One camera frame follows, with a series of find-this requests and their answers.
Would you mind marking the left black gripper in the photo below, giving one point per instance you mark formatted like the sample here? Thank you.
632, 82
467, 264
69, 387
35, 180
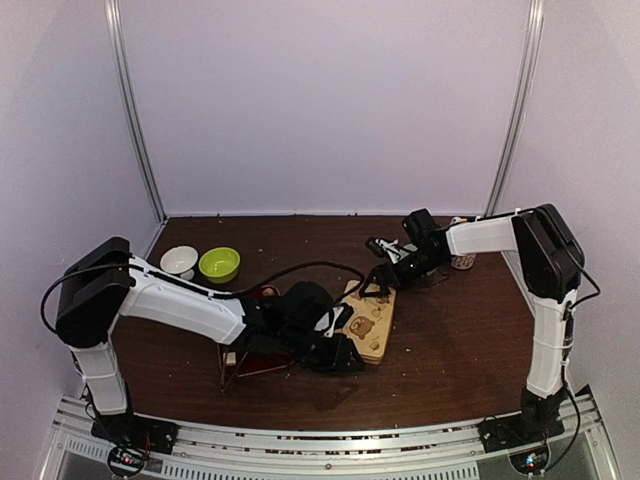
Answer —
337, 361

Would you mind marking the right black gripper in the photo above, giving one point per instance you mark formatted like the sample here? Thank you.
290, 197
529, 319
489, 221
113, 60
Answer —
381, 273

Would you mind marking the bear printed tin lid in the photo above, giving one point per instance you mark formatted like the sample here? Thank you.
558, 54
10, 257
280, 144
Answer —
367, 312

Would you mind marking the metal tongs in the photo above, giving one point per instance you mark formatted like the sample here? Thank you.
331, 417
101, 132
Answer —
237, 370

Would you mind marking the tin box with paper cups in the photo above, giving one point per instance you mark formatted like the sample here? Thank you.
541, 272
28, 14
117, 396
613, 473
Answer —
374, 346

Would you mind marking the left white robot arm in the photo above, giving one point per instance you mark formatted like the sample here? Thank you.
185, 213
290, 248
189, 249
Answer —
110, 283

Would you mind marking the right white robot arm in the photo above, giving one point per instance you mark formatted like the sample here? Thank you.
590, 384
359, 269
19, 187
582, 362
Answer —
551, 262

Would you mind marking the patterned mug orange inside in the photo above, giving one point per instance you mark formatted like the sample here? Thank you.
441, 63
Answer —
465, 262

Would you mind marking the red lacquer tray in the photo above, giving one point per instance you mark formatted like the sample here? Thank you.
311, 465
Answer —
265, 360

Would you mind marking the lime green bowl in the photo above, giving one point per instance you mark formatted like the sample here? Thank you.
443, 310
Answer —
220, 265

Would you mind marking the white and navy bowl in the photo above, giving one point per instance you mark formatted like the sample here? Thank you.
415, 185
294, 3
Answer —
180, 261

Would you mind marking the right circuit board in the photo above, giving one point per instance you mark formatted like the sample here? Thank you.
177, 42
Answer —
530, 463

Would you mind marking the circuit board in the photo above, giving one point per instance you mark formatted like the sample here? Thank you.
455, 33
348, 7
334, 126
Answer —
530, 463
125, 463

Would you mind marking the left circuit board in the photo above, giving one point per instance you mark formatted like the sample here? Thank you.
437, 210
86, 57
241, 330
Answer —
125, 463

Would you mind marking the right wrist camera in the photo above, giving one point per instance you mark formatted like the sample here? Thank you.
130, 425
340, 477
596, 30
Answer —
390, 250

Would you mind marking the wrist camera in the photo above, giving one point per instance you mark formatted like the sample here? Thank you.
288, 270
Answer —
334, 320
390, 250

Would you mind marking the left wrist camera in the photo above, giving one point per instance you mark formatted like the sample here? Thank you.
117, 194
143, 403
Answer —
334, 320

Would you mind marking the front aluminium rail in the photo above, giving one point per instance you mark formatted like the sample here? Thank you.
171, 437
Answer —
446, 451

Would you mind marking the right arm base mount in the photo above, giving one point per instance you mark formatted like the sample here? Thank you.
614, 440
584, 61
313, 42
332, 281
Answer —
538, 419

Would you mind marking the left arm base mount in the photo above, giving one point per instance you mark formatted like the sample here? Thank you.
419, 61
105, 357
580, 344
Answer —
133, 431

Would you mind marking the right aluminium frame post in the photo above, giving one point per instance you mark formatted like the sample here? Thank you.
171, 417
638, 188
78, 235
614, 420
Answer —
528, 65

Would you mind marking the aluminium frame post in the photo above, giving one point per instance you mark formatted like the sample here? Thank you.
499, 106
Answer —
528, 65
132, 117

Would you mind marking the left aluminium frame post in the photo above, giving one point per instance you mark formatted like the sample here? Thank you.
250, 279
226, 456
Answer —
132, 117

